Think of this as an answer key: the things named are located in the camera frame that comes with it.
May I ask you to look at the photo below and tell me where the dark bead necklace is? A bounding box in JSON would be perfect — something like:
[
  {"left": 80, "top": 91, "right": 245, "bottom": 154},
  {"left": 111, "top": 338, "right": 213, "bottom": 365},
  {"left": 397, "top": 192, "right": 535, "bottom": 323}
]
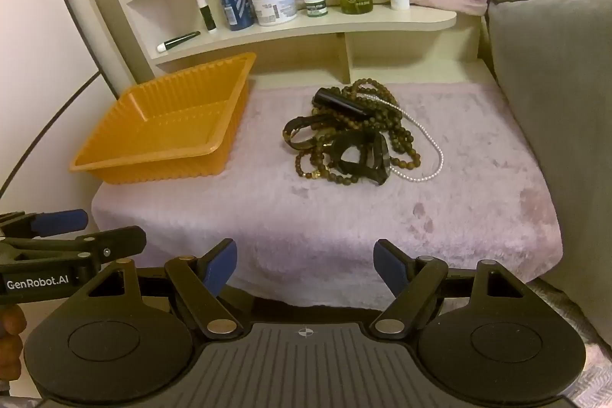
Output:
[{"left": 294, "top": 78, "right": 422, "bottom": 182}]

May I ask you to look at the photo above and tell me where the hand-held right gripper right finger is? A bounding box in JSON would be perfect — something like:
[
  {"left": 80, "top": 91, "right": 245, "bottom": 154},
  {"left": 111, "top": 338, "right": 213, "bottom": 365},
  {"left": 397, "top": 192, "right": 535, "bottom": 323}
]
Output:
[{"left": 373, "top": 238, "right": 527, "bottom": 337}]

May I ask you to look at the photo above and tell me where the white-capped lip balm stick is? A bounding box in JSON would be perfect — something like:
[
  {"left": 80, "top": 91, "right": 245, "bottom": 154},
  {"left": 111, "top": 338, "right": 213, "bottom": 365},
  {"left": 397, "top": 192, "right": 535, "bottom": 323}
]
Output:
[{"left": 196, "top": 0, "right": 217, "bottom": 33}]

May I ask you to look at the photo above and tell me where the white pearl necklace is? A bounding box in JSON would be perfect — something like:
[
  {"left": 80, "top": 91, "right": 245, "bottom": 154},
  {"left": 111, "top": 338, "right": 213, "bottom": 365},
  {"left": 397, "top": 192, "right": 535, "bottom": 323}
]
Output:
[{"left": 358, "top": 93, "right": 444, "bottom": 184}]

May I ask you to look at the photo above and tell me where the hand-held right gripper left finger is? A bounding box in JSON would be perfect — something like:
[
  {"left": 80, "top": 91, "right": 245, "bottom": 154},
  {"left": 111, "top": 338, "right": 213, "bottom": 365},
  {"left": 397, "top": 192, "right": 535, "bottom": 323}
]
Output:
[{"left": 86, "top": 238, "right": 242, "bottom": 339}]

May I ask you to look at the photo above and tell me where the person's left hand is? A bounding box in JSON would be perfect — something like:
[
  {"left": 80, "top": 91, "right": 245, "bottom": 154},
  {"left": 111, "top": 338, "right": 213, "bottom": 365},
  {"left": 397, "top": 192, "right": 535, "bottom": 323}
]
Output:
[{"left": 0, "top": 305, "right": 27, "bottom": 358}]

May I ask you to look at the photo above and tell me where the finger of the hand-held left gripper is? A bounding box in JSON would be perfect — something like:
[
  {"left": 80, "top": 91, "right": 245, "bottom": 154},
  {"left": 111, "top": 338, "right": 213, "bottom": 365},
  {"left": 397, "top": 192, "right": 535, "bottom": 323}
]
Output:
[
  {"left": 0, "top": 209, "right": 90, "bottom": 241},
  {"left": 0, "top": 225, "right": 147, "bottom": 266}
]

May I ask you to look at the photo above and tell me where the cream wooden shelf unit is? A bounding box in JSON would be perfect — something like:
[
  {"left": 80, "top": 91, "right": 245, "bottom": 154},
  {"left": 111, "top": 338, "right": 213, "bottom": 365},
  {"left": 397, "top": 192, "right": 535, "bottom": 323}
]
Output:
[{"left": 36, "top": 0, "right": 457, "bottom": 98}]

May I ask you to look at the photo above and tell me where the brown bead bracelet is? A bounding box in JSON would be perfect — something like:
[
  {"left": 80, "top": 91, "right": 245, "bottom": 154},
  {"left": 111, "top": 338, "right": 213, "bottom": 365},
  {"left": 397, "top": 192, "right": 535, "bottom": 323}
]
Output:
[{"left": 294, "top": 150, "right": 335, "bottom": 180}]

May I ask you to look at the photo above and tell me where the round black compact mirror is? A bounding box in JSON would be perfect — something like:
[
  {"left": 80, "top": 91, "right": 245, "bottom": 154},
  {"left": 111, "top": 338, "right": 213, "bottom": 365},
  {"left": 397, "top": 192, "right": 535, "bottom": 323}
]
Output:
[{"left": 330, "top": 130, "right": 390, "bottom": 186}]

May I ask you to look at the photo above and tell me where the small dark green tube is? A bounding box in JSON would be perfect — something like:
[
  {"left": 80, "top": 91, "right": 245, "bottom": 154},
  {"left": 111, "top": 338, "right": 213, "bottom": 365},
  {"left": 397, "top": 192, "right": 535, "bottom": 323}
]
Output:
[{"left": 157, "top": 31, "right": 202, "bottom": 54}]

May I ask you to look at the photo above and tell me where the pink fluffy mat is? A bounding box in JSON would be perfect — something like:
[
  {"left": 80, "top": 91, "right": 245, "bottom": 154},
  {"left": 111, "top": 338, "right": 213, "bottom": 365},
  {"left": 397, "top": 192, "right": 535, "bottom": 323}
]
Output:
[{"left": 91, "top": 83, "right": 562, "bottom": 308}]

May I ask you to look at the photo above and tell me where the black cylindrical case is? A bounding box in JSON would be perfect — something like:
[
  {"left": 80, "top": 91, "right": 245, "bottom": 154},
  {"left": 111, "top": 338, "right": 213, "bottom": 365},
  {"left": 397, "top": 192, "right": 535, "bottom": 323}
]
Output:
[{"left": 313, "top": 87, "right": 374, "bottom": 120}]

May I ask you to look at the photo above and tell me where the white woven cloth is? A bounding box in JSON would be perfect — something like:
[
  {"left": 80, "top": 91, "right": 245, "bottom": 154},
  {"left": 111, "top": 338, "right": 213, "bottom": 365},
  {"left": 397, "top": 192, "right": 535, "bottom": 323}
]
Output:
[{"left": 531, "top": 276, "right": 612, "bottom": 408}]

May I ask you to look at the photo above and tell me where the white cream jar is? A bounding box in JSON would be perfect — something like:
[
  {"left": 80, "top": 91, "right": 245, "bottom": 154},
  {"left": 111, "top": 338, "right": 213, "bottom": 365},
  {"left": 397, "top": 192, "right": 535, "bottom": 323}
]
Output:
[{"left": 249, "top": 0, "right": 297, "bottom": 27}]

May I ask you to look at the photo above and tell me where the dark amber bangle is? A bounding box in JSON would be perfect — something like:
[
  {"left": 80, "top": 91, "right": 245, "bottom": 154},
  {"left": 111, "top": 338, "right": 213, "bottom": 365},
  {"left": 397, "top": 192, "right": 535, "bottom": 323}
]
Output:
[{"left": 282, "top": 115, "right": 326, "bottom": 151}]

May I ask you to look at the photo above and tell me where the grey cushion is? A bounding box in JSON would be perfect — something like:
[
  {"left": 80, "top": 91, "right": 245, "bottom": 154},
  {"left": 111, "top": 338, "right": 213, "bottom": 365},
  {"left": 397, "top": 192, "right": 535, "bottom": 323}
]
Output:
[{"left": 485, "top": 0, "right": 612, "bottom": 342}]

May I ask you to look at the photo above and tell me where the orange ribbed plastic tray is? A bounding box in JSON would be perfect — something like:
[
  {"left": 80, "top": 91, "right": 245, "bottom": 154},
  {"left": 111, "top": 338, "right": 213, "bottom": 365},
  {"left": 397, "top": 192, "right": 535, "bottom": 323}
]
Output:
[{"left": 69, "top": 52, "right": 257, "bottom": 185}]

